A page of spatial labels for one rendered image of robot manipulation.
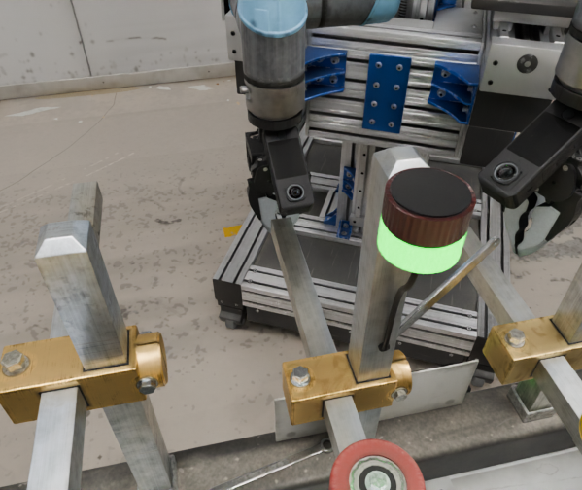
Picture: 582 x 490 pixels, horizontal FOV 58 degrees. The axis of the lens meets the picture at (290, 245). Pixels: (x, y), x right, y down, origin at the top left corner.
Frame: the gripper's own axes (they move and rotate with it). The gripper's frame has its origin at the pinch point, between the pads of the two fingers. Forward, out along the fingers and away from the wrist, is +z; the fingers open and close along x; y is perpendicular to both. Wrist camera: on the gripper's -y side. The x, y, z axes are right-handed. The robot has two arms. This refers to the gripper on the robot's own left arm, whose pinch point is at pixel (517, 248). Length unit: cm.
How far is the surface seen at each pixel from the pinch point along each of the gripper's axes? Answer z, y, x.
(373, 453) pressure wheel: 2.3, -29.1, -9.8
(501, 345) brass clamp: 6.8, -7.0, -6.2
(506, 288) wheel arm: 7.3, 1.0, -0.1
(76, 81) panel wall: 87, -1, 271
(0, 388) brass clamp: -4, -54, 9
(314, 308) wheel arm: 6.9, -21.8, 9.8
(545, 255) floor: 93, 109, 45
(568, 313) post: 3.3, -0.1, -8.4
